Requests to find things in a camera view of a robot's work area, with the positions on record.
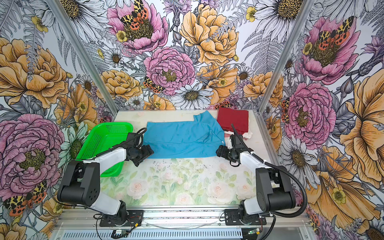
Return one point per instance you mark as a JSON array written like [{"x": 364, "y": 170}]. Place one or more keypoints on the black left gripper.
[{"x": 147, "y": 151}]

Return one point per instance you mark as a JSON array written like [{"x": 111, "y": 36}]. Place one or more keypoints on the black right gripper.
[{"x": 222, "y": 150}]

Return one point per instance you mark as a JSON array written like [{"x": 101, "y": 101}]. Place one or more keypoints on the blue t-shirt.
[{"x": 199, "y": 138}]

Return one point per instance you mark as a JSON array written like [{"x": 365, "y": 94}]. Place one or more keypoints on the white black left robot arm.
[{"x": 81, "y": 181}]

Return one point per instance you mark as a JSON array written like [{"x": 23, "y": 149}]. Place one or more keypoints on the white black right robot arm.
[{"x": 274, "y": 189}]

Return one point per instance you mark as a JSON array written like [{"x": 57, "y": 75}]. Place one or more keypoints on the dark red folded t-shirt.
[{"x": 239, "y": 118}]

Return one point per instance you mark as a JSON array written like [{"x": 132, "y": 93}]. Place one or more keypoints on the green plastic basket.
[{"x": 97, "y": 146}]

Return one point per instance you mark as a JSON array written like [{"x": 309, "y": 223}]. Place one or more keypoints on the small green circuit board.
[{"x": 116, "y": 234}]

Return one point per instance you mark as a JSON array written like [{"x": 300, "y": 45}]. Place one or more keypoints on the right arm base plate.
[{"x": 241, "y": 218}]

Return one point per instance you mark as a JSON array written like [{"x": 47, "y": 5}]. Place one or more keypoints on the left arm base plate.
[{"x": 132, "y": 218}]

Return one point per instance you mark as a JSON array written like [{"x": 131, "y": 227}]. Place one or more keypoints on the aluminium front base frame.
[{"x": 180, "y": 223}]

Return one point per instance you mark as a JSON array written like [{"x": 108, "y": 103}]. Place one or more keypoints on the aluminium right corner post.
[{"x": 291, "y": 40}]

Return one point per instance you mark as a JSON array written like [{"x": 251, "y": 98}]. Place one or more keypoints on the aluminium corner post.
[
  {"x": 291, "y": 40},
  {"x": 76, "y": 42}
]

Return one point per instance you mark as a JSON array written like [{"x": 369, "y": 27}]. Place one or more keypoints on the aluminium left corner post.
[{"x": 76, "y": 42}]

